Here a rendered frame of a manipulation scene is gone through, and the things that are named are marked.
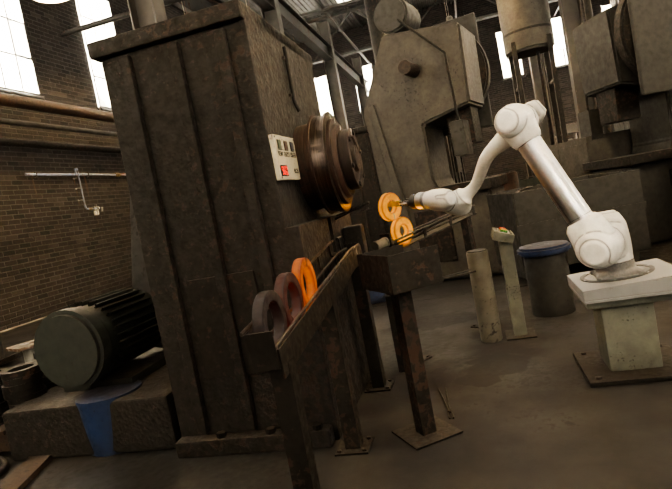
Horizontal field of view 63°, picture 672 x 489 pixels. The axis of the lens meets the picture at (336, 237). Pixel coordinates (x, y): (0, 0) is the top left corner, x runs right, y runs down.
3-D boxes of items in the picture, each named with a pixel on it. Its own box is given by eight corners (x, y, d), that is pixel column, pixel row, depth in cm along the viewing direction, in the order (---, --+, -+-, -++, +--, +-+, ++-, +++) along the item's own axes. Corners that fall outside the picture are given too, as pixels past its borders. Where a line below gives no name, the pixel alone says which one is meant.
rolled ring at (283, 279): (294, 263, 178) (285, 264, 179) (278, 285, 161) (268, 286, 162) (308, 314, 183) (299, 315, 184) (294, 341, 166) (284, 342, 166)
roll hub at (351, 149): (345, 190, 243) (333, 127, 241) (357, 189, 270) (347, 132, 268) (357, 188, 241) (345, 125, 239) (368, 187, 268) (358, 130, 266)
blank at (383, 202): (374, 197, 292) (379, 196, 289) (393, 189, 302) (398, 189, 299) (381, 225, 295) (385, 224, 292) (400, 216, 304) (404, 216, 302)
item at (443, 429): (423, 456, 193) (386, 256, 188) (389, 432, 218) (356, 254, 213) (471, 437, 200) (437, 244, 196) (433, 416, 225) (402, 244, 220)
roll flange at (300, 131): (300, 221, 239) (279, 114, 236) (326, 214, 284) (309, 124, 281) (322, 217, 236) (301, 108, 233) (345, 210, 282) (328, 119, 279)
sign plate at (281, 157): (276, 180, 215) (267, 134, 214) (296, 180, 240) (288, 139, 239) (282, 179, 214) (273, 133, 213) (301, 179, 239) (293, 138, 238)
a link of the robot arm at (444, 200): (420, 209, 273) (436, 213, 282) (445, 207, 261) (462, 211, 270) (421, 187, 274) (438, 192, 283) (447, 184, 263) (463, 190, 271)
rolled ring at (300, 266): (296, 281, 177) (287, 283, 178) (314, 321, 187) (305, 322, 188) (304, 246, 191) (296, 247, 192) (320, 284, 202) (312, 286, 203)
